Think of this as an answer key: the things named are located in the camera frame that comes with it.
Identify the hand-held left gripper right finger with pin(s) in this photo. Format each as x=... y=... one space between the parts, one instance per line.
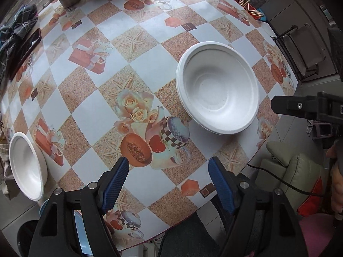
x=221 y=184

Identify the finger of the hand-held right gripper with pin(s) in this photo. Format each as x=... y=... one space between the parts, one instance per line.
x=292 y=105

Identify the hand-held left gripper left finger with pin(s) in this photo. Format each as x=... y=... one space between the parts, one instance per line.
x=114 y=184

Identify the large white bowl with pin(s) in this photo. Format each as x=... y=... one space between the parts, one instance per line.
x=219 y=88

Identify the small white bowl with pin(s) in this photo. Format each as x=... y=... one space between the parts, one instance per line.
x=26 y=166

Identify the person's right hand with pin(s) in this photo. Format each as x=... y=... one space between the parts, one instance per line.
x=336 y=184

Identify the black folding chair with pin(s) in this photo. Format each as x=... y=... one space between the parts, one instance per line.
x=302 y=50

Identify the pale green sofa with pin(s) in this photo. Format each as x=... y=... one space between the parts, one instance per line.
x=292 y=171

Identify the red cushion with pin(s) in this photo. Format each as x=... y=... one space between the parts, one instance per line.
x=310 y=200

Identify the black round bin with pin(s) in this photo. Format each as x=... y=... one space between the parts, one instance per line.
x=25 y=237

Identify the person's pink garment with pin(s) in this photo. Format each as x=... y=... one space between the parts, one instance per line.
x=317 y=234

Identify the bundle of wooden skewers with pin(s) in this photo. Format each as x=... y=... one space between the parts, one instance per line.
x=250 y=5

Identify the black phone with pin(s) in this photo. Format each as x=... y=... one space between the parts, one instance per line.
x=25 y=53

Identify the dark plaid cloth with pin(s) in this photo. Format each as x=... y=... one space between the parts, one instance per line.
x=14 y=30

